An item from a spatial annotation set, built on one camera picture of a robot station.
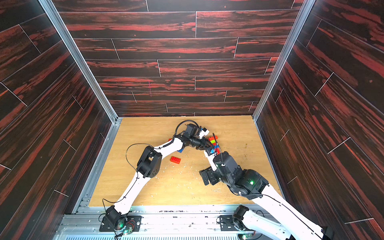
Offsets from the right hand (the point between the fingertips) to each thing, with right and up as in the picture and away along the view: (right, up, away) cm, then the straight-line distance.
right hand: (211, 164), depth 70 cm
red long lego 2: (+4, +12, +26) cm, 29 cm away
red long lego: (-20, -2, +25) cm, 32 cm away
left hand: (+5, +6, +25) cm, 26 cm away
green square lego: (+4, +10, +26) cm, 28 cm away
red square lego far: (-25, +11, +35) cm, 44 cm away
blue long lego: (+6, +6, +25) cm, 27 cm away
